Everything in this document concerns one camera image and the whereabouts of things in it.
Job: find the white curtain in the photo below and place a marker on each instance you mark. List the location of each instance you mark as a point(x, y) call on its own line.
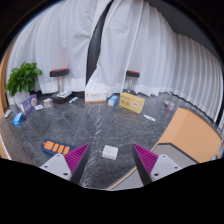
point(63, 40)
point(150, 50)

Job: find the white stack of packets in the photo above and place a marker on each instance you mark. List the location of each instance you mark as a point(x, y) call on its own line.
point(64, 94)

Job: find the blue power strip orange sockets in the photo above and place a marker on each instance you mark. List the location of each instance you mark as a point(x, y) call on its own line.
point(58, 147)

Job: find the black stool with red rim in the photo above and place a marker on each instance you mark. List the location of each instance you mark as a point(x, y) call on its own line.
point(59, 72)
point(133, 73)

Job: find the flat white card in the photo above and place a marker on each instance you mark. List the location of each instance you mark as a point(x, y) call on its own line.
point(39, 107)

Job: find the purple box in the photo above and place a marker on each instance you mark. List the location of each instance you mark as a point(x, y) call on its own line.
point(29, 104)

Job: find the small purple jar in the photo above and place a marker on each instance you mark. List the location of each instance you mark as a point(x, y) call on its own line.
point(170, 106)

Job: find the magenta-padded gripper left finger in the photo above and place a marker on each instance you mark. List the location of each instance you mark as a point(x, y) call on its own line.
point(60, 166)

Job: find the small blue and white box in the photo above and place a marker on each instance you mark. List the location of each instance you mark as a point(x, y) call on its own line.
point(113, 100)

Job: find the white tube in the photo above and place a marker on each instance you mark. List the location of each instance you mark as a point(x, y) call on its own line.
point(149, 117)

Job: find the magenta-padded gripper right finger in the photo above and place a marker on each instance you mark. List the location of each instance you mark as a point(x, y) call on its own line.
point(160, 166)

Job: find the white marker pen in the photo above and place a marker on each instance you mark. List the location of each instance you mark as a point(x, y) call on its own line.
point(73, 100)

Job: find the orange wooden table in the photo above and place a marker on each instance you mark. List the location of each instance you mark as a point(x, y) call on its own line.
point(186, 130)

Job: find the small white packet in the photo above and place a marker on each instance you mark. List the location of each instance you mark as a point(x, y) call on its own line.
point(7, 113)

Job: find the small clear plastic box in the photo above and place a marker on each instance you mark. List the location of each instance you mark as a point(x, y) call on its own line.
point(48, 102)

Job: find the yellow box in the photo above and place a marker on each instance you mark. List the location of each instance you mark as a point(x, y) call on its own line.
point(132, 103)

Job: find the white charger block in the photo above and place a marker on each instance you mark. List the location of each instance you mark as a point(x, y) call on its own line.
point(110, 152)

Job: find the green potted plant white pot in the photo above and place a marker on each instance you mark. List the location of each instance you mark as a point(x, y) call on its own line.
point(22, 78)

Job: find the white box with orange print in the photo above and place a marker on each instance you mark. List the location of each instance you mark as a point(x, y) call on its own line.
point(96, 96)

